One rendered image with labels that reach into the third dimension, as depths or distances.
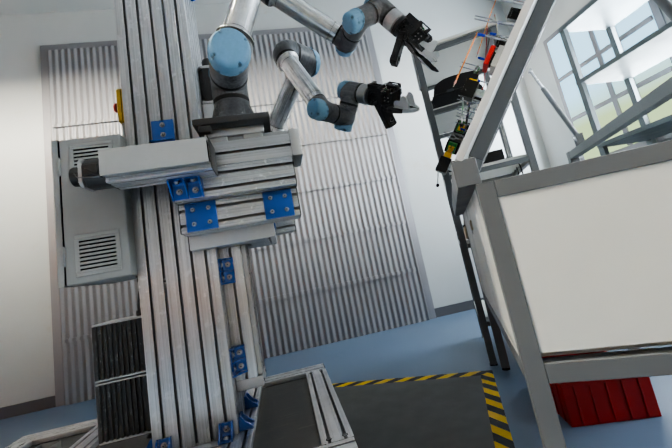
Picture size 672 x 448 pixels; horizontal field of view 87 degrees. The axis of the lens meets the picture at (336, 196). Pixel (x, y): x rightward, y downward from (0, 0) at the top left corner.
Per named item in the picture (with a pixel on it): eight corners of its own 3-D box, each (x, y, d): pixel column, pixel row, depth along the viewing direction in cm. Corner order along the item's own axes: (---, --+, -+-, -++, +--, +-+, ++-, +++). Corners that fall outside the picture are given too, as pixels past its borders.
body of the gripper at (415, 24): (432, 30, 116) (408, 8, 119) (413, 49, 118) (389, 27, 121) (434, 41, 123) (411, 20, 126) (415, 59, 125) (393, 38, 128)
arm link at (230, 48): (244, 96, 112) (277, -37, 127) (246, 70, 98) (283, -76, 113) (204, 85, 109) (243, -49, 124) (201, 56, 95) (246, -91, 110)
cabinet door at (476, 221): (516, 358, 79) (471, 188, 86) (491, 310, 131) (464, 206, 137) (528, 357, 78) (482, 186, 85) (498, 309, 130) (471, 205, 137)
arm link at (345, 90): (345, 102, 146) (351, 81, 144) (365, 107, 139) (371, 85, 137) (332, 98, 140) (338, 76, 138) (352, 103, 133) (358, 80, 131)
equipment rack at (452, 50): (488, 366, 184) (410, 50, 216) (480, 336, 241) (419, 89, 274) (599, 357, 170) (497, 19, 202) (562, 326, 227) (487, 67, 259)
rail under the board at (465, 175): (457, 188, 83) (450, 162, 84) (454, 216, 194) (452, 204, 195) (482, 183, 81) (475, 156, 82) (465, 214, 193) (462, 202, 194)
